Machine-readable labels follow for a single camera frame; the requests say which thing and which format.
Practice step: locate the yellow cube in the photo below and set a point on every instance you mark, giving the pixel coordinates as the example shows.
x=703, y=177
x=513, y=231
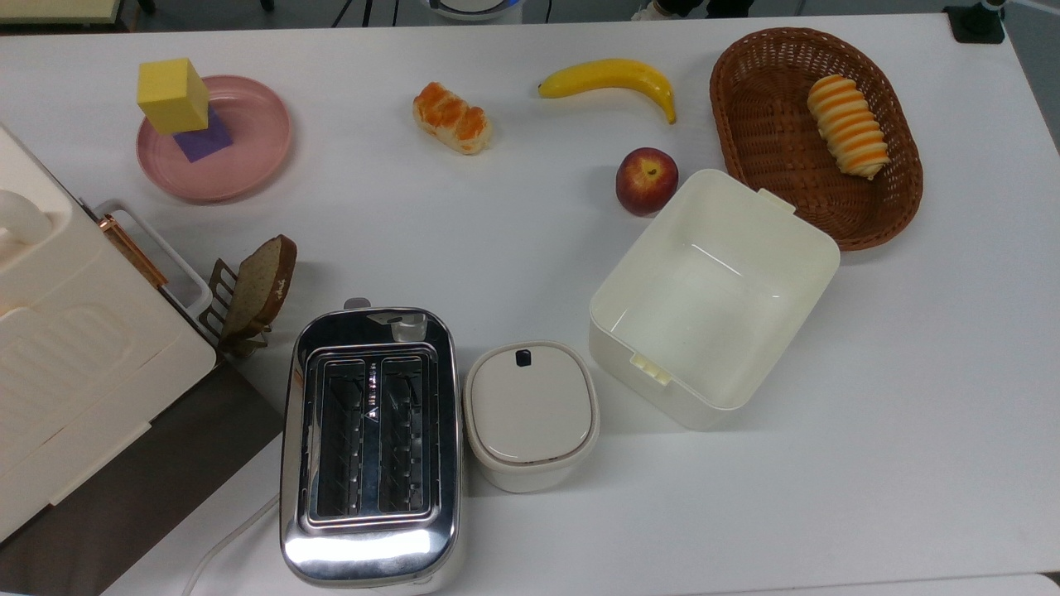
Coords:
x=171, y=93

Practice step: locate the purple cube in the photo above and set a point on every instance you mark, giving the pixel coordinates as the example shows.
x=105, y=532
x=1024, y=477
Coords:
x=207, y=142

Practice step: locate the small white lidded bin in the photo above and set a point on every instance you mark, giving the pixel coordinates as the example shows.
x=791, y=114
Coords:
x=530, y=410

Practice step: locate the red apple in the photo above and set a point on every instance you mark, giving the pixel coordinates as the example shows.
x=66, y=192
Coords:
x=646, y=184

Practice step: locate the cream open storage box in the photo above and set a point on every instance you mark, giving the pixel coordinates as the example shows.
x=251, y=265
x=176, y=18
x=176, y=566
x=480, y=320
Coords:
x=712, y=306

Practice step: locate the orange glazed bread roll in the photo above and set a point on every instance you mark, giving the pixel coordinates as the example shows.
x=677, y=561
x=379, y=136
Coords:
x=452, y=118

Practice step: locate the yellow banana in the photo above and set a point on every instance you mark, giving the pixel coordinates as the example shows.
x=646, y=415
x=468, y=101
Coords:
x=609, y=76

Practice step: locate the brown bread slice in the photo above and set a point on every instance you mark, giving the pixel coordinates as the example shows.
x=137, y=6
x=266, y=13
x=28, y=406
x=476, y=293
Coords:
x=261, y=285

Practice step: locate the chrome and cream toaster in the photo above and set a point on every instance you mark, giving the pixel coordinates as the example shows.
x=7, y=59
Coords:
x=368, y=546

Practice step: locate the brown wicker basket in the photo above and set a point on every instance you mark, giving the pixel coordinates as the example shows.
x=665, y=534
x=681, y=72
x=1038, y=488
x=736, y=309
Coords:
x=762, y=108

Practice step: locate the metal toast rack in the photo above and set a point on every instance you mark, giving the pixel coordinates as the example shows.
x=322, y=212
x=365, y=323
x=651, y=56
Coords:
x=217, y=290

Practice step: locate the pink plate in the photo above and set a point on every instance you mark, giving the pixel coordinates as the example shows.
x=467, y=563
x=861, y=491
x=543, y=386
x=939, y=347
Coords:
x=252, y=141

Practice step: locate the orange striped spiral bread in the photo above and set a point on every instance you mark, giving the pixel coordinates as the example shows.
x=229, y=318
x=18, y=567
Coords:
x=848, y=126

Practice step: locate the cream toy oven cabinet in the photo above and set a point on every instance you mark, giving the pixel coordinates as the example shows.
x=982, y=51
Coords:
x=74, y=356

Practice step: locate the black camera pole clamp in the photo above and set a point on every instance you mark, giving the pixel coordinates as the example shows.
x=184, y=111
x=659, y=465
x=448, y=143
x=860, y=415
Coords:
x=975, y=23

